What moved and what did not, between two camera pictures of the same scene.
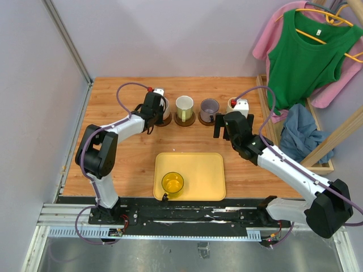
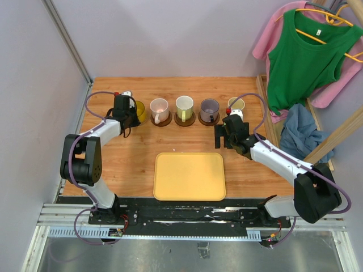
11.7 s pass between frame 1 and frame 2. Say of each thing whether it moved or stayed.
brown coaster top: stayed
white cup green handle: stayed
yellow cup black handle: moved
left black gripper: moved
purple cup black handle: stayed
